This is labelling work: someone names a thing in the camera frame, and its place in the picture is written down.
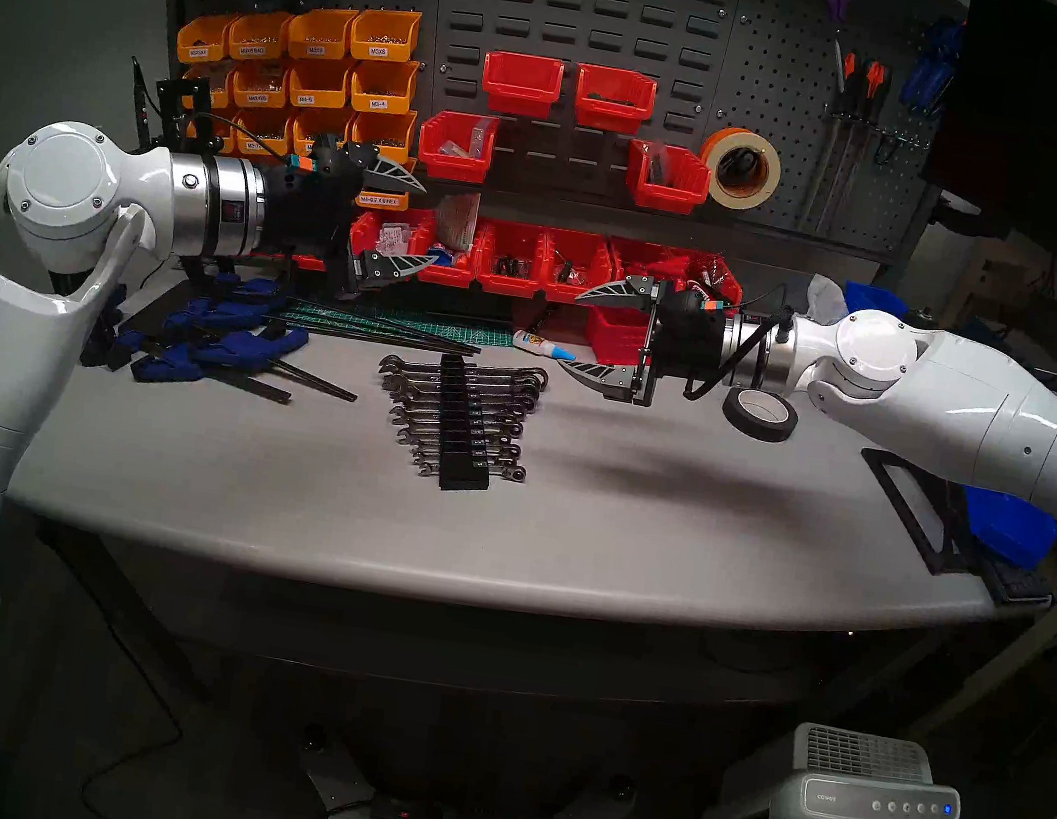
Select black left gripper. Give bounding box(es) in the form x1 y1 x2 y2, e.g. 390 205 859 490
249 128 456 310

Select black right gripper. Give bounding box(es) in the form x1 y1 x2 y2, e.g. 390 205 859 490
550 266 741 419

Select black wrench holder case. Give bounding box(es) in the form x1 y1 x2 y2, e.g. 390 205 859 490
423 352 509 498

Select yellow bin labelled HEX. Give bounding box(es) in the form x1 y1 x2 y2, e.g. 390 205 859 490
357 183 414 214

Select bagged user manual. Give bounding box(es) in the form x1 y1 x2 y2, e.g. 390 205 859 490
432 188 484 255

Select white glue bottle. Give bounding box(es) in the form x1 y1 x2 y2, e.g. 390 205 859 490
510 328 581 364

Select yellow bin labelled M3-6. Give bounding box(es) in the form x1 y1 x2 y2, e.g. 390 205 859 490
348 103 420 162

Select largest chrome ratchet wrench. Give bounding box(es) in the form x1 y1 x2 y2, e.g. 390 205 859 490
378 346 552 398

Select large chrome ratchet wrench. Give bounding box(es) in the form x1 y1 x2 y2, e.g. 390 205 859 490
381 356 545 408
384 368 540 418

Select clear plastic parts bag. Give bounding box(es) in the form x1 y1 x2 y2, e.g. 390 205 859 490
437 113 499 165
634 136 679 185

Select yellow bin labelled M3-8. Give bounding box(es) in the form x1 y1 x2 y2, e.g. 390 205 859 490
290 102 360 150

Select green cutting mat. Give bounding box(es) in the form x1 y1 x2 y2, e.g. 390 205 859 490
282 294 518 356

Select medium chrome ratchet wrench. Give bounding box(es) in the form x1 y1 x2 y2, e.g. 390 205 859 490
395 414 526 460
388 391 531 439
392 402 528 450

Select yellow bin labelled M3-4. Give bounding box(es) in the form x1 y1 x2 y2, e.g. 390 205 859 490
346 54 424 120

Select black tape roll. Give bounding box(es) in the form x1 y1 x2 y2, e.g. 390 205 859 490
719 383 803 446

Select blue bar clamp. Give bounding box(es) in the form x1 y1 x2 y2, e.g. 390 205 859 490
160 289 276 350
209 270 301 315

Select yellow bin labelled M4-6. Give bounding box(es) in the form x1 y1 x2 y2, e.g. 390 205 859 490
283 53 358 116

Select small chrome ratchet wrench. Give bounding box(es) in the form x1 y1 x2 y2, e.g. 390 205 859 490
408 443 526 484
402 433 526 476
398 424 525 468

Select yellow bin labelled M3-12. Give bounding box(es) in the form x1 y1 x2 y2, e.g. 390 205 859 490
231 104 300 161

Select black steel clamp bar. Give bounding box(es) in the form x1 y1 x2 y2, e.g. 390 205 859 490
199 365 296 406
263 357 364 405

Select yellow plastic parts bin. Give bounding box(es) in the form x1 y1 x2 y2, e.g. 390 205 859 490
181 61 240 114
173 11 237 72
346 3 424 68
283 2 361 67
185 107 239 153
224 5 297 68

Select yellow bin labelled M4X4X6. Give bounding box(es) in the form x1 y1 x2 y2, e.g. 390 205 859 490
229 55 297 115

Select large blue trigger clamp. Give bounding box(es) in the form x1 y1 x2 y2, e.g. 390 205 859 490
108 302 311 407

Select cream masking tape roll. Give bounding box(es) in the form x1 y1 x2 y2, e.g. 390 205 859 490
694 123 788 218

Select black soldering tool stand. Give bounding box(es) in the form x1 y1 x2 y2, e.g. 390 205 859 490
125 68 243 169

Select blue plastic bin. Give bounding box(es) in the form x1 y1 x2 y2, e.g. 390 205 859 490
840 280 912 323
957 485 1057 574

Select black soldering pen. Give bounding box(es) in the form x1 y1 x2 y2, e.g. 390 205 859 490
119 55 163 151

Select dark pegboard with hand tools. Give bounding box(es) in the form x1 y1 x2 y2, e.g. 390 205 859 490
705 0 968 261

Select black angled stand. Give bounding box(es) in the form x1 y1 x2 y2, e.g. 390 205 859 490
847 446 1000 581

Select orange black screwdriver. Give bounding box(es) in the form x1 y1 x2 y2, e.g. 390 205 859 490
832 54 896 236
803 41 866 233

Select black power strip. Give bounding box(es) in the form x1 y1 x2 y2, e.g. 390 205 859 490
368 787 556 819

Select white air purifier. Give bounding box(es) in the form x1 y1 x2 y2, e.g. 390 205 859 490
701 709 970 819

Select red wall-hung parts bin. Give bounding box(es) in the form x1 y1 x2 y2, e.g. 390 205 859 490
622 138 715 217
414 107 502 186
478 49 567 122
569 62 661 137

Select blue handled pliers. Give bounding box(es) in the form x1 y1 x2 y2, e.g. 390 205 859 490
898 13 967 118

